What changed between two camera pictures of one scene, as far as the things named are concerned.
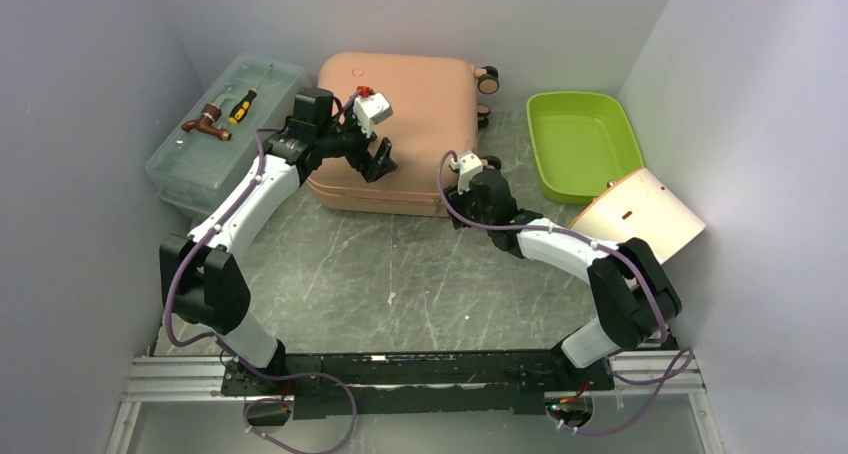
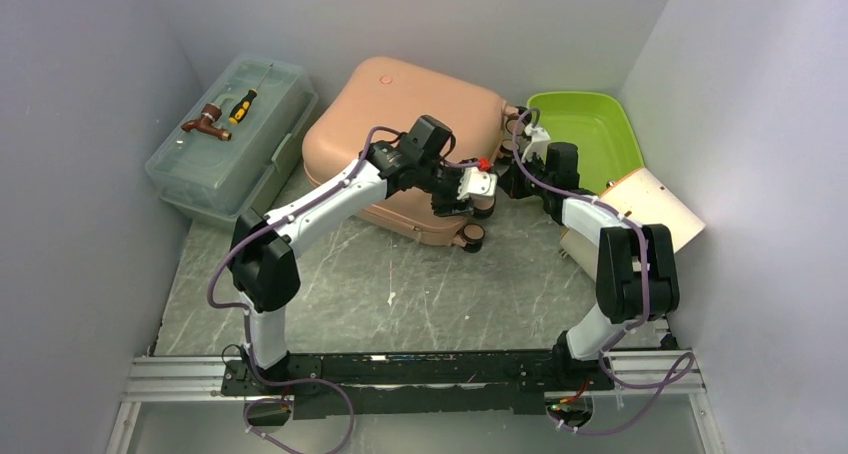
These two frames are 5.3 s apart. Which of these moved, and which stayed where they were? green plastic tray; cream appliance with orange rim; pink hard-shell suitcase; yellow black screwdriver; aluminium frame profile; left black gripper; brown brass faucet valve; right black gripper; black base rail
Moved: right black gripper; pink hard-shell suitcase; left black gripper
Stayed: cream appliance with orange rim; yellow black screwdriver; black base rail; aluminium frame profile; brown brass faucet valve; green plastic tray
